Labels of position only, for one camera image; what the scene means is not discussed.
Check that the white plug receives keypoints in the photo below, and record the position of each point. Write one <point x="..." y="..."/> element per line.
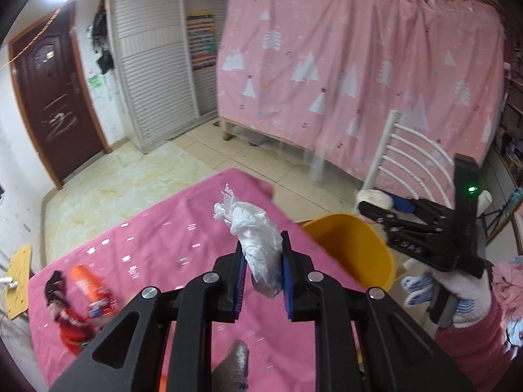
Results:
<point x="8" y="282"/>

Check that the wooden bed frame leg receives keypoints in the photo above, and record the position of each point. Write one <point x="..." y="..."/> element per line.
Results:
<point x="225" y="128"/>

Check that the white metal chair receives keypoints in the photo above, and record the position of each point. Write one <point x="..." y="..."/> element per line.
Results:
<point x="412" y="143"/>

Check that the red wrapper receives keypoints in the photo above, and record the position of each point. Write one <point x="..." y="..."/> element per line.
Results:
<point x="73" y="330"/>

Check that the hanging black bags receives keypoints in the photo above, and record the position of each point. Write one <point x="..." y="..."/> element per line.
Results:
<point x="103" y="49"/>

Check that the orange snack packet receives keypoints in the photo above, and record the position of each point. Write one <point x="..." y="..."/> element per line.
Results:
<point x="90" y="286"/>

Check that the brown door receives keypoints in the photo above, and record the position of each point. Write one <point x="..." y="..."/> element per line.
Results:
<point x="53" y="98"/>

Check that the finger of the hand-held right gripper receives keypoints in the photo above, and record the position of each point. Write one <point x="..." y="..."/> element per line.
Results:
<point x="416" y="245"/>
<point x="408" y="212"/>

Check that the colourful grid wall poster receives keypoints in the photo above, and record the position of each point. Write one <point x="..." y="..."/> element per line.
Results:
<point x="201" y="41"/>

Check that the cluttered shelf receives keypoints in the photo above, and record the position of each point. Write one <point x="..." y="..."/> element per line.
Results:
<point x="510" y="130"/>

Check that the person's left hand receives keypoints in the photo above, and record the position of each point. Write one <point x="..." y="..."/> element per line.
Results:
<point x="239" y="359"/>

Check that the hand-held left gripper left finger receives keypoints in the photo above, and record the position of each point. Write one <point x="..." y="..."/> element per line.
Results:
<point x="241" y="279"/>

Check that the person's right forearm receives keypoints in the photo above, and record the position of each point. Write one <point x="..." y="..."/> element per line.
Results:
<point x="478" y="343"/>

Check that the person's right hand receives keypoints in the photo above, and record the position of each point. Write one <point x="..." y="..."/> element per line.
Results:
<point x="470" y="292"/>

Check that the white tissue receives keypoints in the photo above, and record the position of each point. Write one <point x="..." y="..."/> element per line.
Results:
<point x="261" y="245"/>

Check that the yellow wooden board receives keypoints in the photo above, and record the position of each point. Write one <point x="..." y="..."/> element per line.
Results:
<point x="20" y="277"/>

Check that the blue cloth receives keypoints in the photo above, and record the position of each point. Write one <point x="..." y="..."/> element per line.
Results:
<point x="402" y="204"/>

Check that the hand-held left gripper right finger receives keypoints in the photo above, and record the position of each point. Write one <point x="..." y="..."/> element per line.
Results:
<point x="286" y="279"/>

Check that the yellow plastic bucket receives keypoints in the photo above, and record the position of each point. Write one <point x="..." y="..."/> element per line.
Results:
<point x="355" y="245"/>

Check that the pink printed bed curtain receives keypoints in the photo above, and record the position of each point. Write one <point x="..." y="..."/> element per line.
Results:
<point x="347" y="49"/>

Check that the white louvered wardrobe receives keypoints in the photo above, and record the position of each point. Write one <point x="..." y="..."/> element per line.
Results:
<point x="155" y="61"/>

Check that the white cloth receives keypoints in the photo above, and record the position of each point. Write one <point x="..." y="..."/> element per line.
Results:
<point x="374" y="200"/>

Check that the pink tablecloth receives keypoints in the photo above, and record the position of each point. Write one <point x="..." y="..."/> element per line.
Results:
<point x="171" y="228"/>

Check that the pile of pink clothes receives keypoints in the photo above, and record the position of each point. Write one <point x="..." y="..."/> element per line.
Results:
<point x="508" y="277"/>

